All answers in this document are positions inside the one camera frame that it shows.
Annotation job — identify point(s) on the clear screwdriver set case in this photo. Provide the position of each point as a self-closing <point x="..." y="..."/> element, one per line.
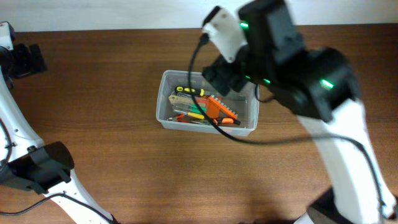
<point x="183" y="104"/>

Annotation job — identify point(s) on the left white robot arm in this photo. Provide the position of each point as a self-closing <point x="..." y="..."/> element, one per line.
<point x="29" y="164"/>

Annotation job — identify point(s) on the orange bit holder strip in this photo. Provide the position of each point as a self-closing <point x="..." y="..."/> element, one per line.
<point x="222" y="107"/>

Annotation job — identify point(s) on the red handled screwdriver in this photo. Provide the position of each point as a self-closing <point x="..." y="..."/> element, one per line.
<point x="188" y="99"/>

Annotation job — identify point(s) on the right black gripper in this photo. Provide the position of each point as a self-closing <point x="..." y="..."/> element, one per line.
<point x="220" y="65"/>

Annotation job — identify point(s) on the small red diagonal cutters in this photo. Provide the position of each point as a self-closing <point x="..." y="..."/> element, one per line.
<point x="181" y="118"/>

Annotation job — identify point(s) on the yellow handled screwdriver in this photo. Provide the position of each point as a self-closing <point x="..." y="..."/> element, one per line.
<point x="190" y="114"/>

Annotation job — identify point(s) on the orange scraper wooden handle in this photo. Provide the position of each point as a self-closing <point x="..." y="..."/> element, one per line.
<point x="210" y="109"/>

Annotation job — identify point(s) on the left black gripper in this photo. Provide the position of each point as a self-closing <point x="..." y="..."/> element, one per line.
<point x="28" y="65"/>

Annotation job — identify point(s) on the orange black needle-nose pliers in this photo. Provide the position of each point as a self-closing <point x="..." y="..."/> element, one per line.
<point x="217" y="121"/>

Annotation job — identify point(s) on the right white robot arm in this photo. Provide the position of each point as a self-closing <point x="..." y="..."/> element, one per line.
<point x="261" y="45"/>

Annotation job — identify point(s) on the clear plastic storage container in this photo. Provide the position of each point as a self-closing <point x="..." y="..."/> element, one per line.
<point x="247" y="110"/>

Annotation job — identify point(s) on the metal file yellow black handle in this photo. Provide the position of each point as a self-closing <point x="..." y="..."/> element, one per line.
<point x="192" y="91"/>

